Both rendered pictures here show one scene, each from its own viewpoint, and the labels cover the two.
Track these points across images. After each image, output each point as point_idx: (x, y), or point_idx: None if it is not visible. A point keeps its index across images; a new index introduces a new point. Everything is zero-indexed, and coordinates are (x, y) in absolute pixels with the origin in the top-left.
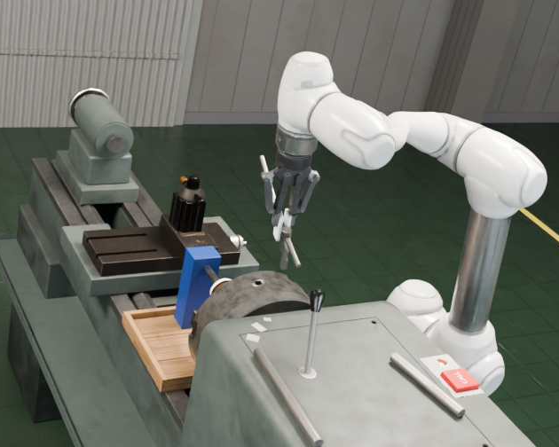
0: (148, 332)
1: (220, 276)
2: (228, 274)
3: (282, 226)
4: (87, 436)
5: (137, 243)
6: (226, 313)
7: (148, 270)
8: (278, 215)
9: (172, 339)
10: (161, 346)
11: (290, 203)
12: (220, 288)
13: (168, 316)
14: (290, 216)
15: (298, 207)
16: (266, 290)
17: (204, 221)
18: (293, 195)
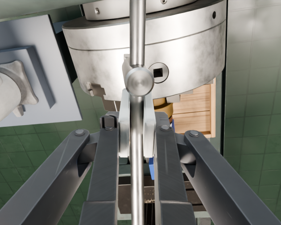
0: (200, 117)
1: (127, 168)
2: (121, 169)
3: (138, 111)
4: (216, 77)
5: (188, 197)
6: (212, 30)
7: (184, 174)
8: (165, 126)
9: (184, 108)
10: (196, 101)
11: (118, 162)
12: (204, 81)
13: (179, 133)
14: (122, 119)
15: (91, 143)
16: (152, 50)
17: (125, 216)
18: (116, 180)
